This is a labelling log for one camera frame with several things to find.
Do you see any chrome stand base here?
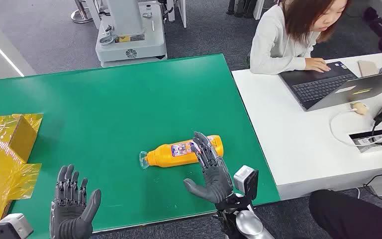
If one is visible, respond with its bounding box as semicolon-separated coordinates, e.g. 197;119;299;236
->
71;0;94;24

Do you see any person's hand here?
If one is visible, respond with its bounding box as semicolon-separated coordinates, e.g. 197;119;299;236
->
304;57;332;74

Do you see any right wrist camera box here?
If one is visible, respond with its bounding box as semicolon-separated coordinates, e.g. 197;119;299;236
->
233;165;260;202

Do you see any white machine base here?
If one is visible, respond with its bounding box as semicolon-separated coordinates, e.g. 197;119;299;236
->
95;0;168;68

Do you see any white cable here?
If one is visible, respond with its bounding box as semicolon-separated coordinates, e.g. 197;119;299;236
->
329;108;382;147

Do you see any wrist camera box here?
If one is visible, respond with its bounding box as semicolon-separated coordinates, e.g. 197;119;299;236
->
233;165;260;202
0;213;34;239

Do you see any small beige charger plug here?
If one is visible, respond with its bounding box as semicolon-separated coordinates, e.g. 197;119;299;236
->
351;101;369;116

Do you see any orange juice bottle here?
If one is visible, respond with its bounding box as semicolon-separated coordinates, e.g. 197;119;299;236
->
139;134;225;170

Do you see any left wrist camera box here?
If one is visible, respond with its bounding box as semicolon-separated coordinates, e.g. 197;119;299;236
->
0;213;34;239

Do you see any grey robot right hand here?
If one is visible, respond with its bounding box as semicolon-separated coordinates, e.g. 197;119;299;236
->
183;131;235;205

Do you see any person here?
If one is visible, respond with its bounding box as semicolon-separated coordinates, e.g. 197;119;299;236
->
249;0;350;76

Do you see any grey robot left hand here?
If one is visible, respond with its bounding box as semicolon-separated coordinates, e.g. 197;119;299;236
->
50;164;102;239

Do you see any beige flat pad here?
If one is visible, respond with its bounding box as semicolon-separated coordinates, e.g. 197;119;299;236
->
358;60;380;78

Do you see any dark grey open laptop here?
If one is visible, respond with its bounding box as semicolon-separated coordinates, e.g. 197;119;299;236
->
279;61;382;112

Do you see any desk socket box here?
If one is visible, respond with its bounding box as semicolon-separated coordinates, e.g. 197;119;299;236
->
348;126;382;153

